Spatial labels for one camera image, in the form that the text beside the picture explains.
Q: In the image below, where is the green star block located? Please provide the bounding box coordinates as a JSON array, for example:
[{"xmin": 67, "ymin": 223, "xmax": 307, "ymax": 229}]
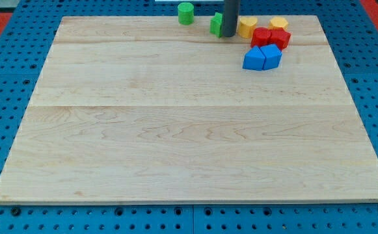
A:
[{"xmin": 209, "ymin": 12, "xmax": 223, "ymax": 38}]

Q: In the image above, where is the blue triangle block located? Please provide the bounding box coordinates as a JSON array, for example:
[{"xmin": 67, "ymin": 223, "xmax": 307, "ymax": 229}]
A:
[{"xmin": 243, "ymin": 46, "xmax": 265, "ymax": 71}]

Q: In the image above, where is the red hexagon block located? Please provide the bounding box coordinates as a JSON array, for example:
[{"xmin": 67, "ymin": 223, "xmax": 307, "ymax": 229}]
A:
[{"xmin": 269, "ymin": 28, "xmax": 291, "ymax": 51}]

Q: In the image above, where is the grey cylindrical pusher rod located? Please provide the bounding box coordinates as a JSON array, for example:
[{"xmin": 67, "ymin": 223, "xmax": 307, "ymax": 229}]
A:
[{"xmin": 221, "ymin": 0, "xmax": 241, "ymax": 37}]

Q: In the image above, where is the red round block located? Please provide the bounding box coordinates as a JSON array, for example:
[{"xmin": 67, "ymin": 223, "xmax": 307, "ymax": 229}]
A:
[{"xmin": 250, "ymin": 27, "xmax": 271, "ymax": 47}]

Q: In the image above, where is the green cylinder block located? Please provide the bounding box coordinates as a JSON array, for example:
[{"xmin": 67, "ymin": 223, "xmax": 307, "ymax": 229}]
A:
[{"xmin": 177, "ymin": 2, "xmax": 195, "ymax": 25}]

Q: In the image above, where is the light wooden board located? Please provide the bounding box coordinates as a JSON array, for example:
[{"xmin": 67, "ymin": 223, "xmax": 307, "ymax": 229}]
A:
[{"xmin": 0, "ymin": 16, "xmax": 378, "ymax": 205}]

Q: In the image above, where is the yellow hexagon block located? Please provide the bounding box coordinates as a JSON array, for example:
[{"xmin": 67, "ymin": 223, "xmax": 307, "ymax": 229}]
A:
[{"xmin": 268, "ymin": 16, "xmax": 289, "ymax": 31}]

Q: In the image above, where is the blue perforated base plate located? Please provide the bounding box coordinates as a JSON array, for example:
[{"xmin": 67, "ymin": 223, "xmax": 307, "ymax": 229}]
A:
[{"xmin": 0, "ymin": 0, "xmax": 378, "ymax": 233}]

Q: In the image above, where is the blue pentagon block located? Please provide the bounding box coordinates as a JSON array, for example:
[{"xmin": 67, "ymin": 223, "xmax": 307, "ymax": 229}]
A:
[{"xmin": 260, "ymin": 44, "xmax": 282, "ymax": 70}]

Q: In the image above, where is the yellow heart block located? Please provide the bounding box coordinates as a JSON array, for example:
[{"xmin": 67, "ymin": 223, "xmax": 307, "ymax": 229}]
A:
[{"xmin": 238, "ymin": 16, "xmax": 258, "ymax": 38}]

